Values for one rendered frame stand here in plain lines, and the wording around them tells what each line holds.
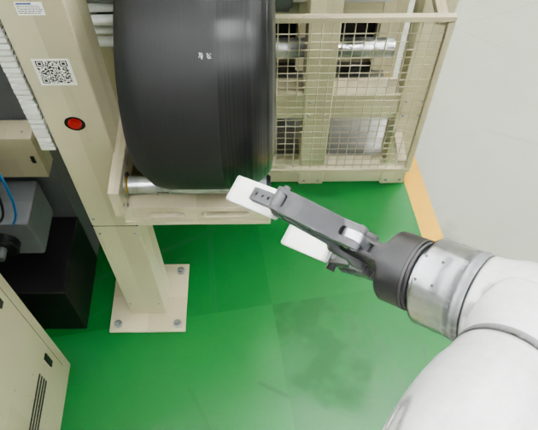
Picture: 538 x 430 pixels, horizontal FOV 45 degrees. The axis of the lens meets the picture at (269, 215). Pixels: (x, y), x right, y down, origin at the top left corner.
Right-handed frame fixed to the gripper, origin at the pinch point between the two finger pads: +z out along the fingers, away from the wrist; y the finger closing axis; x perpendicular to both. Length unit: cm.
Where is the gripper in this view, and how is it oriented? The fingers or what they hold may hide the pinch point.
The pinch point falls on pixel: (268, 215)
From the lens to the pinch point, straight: 76.0
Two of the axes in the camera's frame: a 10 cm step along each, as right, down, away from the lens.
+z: -7.6, -3.1, 5.7
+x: -4.7, 8.7, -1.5
